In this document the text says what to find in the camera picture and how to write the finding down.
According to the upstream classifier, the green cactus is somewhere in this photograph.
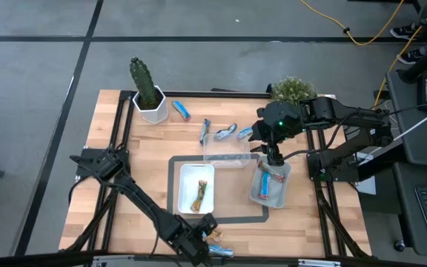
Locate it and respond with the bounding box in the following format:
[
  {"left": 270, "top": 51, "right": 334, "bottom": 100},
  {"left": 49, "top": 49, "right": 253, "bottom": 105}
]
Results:
[{"left": 129, "top": 56, "right": 161, "bottom": 108}]

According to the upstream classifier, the silver blue granola bar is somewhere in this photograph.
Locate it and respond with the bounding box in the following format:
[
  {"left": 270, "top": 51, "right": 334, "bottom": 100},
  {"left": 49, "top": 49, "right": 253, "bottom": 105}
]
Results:
[
  {"left": 208, "top": 244, "right": 235, "bottom": 258},
  {"left": 213, "top": 123, "right": 238, "bottom": 141}
]

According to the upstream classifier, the blue white green granola bar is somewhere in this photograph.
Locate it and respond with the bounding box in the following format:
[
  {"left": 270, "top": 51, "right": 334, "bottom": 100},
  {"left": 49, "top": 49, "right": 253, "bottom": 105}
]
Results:
[{"left": 199, "top": 118, "right": 212, "bottom": 145}]

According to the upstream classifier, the dark gray desk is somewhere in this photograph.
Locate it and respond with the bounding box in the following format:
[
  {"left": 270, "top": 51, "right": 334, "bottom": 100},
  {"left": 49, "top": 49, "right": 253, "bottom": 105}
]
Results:
[{"left": 385, "top": 68, "right": 427, "bottom": 259}]

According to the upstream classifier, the yellow cable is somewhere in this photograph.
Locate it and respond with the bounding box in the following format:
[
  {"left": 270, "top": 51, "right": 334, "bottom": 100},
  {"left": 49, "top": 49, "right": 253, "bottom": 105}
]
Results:
[
  {"left": 300, "top": 0, "right": 406, "bottom": 47},
  {"left": 373, "top": 0, "right": 427, "bottom": 108}
]

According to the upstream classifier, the black crossbar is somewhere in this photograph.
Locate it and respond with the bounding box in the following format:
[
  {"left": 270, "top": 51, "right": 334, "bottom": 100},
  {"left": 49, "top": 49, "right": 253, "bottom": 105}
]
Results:
[{"left": 0, "top": 250, "right": 427, "bottom": 267}]

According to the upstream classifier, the black table frame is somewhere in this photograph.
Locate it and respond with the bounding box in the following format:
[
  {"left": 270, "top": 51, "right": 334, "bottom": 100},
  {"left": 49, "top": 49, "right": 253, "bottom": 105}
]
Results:
[{"left": 59, "top": 90, "right": 372, "bottom": 260}]

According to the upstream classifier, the person's shoe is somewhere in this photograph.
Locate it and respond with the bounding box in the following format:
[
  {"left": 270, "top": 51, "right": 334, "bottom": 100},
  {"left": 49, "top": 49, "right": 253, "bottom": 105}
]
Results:
[
  {"left": 397, "top": 47, "right": 427, "bottom": 65},
  {"left": 390, "top": 22, "right": 423, "bottom": 40}
]

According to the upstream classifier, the clear plastic container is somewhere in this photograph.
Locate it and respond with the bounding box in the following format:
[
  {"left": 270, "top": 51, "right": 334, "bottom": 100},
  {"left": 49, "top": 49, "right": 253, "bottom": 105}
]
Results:
[{"left": 202, "top": 132, "right": 251, "bottom": 169}]

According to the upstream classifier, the bushy green plant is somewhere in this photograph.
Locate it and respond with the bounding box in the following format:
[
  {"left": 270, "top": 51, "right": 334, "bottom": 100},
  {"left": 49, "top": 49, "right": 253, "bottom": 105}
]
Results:
[{"left": 271, "top": 76, "right": 318, "bottom": 107}]

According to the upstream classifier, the white plastic bin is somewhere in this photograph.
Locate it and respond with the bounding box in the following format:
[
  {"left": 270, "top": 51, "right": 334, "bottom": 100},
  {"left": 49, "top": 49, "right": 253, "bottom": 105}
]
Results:
[{"left": 177, "top": 163, "right": 216, "bottom": 215}]

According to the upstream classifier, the red brown granola bar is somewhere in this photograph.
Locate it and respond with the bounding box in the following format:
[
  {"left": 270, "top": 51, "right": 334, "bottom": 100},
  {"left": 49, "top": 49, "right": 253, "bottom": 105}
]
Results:
[{"left": 258, "top": 159, "right": 285, "bottom": 183}]

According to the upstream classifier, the brown green granola bar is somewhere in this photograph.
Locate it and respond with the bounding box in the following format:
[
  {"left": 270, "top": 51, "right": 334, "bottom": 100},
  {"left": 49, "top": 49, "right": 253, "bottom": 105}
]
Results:
[{"left": 190, "top": 179, "right": 208, "bottom": 214}]

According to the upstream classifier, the light blue granola bar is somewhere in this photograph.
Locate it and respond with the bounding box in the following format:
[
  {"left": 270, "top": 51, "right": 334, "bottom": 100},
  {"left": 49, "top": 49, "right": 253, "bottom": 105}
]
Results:
[{"left": 236, "top": 126, "right": 254, "bottom": 141}]

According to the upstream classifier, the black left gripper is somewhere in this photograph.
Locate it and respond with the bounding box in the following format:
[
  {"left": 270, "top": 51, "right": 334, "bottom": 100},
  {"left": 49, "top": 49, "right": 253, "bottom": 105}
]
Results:
[{"left": 168, "top": 213, "right": 219, "bottom": 266}]

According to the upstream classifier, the white hexagonal pot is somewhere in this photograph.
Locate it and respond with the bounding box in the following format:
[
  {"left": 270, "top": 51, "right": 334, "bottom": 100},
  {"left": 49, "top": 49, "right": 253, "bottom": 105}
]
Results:
[{"left": 132, "top": 85, "right": 169, "bottom": 125}]

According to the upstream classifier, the orange Chewy granola bar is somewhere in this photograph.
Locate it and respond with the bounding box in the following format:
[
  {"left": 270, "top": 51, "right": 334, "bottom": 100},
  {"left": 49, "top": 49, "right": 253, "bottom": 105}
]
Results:
[{"left": 204, "top": 229, "right": 225, "bottom": 245}]

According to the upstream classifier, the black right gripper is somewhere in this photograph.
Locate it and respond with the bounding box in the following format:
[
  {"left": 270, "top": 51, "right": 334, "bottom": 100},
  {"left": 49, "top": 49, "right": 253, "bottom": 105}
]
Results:
[{"left": 248, "top": 100, "right": 306, "bottom": 167}]

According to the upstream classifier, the gray plastic bin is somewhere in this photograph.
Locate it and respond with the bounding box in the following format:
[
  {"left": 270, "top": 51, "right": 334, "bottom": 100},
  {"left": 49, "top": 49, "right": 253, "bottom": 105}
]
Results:
[{"left": 249, "top": 154, "right": 292, "bottom": 209}]

